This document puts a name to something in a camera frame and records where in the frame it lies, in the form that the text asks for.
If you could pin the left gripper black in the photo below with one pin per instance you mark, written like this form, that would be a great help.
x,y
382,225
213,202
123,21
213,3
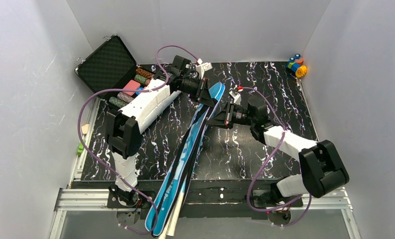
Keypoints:
x,y
202,91

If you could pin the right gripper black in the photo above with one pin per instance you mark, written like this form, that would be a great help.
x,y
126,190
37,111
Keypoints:
x,y
228,115

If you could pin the white shuttlecock tube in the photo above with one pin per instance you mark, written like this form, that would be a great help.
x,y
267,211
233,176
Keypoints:
x,y
153,110

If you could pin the blue racket bag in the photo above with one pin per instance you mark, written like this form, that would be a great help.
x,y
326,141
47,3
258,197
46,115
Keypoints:
x,y
179,175

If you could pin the blue badminton racket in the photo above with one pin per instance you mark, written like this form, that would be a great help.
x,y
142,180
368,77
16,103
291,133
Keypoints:
x,y
175,215
168,231

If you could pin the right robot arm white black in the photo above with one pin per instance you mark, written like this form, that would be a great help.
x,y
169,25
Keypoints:
x,y
321,167

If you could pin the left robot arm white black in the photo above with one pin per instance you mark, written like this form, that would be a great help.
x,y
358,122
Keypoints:
x,y
125,126

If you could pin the poker chip roll brown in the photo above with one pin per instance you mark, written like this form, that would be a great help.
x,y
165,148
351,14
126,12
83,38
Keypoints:
x,y
144,73

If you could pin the poker chip roll green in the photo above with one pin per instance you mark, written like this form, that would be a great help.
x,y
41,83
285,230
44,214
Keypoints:
x,y
142,80

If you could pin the pink card box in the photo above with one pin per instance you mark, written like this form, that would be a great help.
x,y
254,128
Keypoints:
x,y
131,87

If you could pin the poker chip roll purple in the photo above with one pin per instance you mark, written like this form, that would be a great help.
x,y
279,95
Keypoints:
x,y
125,97

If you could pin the poker chip roll front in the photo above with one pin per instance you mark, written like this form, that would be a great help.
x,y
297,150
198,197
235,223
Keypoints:
x,y
117,102

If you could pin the black aluminium case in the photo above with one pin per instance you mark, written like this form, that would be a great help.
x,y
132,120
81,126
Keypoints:
x,y
110,66

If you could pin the wooden block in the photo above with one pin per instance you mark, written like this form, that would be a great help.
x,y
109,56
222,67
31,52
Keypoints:
x,y
85,129

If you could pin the green clip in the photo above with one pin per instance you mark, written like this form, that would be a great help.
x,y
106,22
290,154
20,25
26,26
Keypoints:
x,y
80,148

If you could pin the black base beam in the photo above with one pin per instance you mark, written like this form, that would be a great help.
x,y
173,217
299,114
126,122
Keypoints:
x,y
205,198

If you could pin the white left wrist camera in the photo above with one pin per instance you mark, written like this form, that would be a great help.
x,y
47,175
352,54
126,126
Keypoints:
x,y
202,67

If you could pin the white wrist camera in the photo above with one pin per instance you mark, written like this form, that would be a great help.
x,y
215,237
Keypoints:
x,y
202,67
235,95

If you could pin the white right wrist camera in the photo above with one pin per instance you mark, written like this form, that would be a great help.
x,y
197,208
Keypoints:
x,y
235,95

